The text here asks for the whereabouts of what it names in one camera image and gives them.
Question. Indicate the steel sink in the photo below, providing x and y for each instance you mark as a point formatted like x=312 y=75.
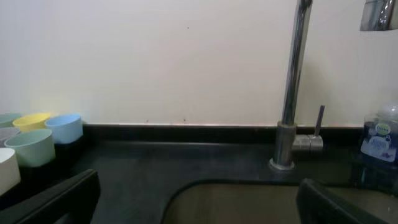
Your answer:
x=233 y=205

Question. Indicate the green cup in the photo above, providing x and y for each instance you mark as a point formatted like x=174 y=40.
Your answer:
x=32 y=149
x=7 y=119

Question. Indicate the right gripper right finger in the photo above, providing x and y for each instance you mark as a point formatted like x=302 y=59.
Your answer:
x=323 y=205

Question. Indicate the steel tap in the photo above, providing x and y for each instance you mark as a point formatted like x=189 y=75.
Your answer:
x=295 y=62

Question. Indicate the black tray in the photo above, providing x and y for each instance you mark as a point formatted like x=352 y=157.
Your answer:
x=66 y=152

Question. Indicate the white cup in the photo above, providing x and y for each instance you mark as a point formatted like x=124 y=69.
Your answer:
x=7 y=171

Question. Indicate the grey cup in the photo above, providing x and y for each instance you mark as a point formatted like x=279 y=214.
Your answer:
x=7 y=134

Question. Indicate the blue cup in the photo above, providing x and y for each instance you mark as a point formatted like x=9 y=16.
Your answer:
x=65 y=129

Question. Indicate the blue soap bottle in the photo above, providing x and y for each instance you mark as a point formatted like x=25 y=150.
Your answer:
x=381 y=146

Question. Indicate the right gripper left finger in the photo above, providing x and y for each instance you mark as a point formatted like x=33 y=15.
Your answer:
x=62 y=196

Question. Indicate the yellow cup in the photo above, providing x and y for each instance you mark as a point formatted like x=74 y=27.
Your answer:
x=31 y=122

